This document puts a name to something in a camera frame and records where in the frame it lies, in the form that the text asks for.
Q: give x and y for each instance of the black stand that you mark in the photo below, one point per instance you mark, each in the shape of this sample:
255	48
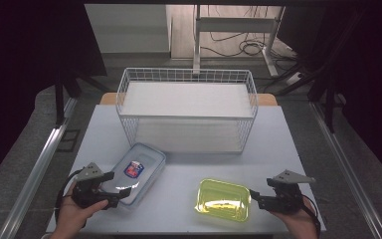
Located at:
328	99
59	99

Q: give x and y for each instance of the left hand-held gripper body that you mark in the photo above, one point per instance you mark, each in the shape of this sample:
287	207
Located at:
86	194

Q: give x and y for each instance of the white cabinet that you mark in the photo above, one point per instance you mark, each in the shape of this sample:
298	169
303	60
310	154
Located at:
129	30

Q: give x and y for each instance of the green lidded plastic container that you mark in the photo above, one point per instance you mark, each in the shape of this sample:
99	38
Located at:
222	199

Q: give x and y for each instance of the wooden board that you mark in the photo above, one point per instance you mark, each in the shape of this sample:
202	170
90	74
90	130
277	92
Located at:
107	99

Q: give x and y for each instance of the dark curtain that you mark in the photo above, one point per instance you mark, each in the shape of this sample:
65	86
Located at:
20	66
371	66

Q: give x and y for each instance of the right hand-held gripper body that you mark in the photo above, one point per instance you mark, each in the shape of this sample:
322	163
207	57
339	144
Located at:
286	199

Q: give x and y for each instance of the person's left hand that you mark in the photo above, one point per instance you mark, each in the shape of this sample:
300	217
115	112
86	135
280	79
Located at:
73	215

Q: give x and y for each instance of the person's right hand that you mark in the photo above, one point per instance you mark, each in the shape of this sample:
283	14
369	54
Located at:
300	224

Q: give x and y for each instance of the white power strip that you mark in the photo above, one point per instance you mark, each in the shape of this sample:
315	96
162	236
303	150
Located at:
295	78

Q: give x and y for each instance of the aluminium rail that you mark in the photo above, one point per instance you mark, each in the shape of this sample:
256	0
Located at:
344	166
36	166

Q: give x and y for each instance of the black square floor frame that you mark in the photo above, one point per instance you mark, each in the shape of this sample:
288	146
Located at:
61	141

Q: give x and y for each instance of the white metal stand frame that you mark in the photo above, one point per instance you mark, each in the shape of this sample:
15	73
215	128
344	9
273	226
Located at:
235	25

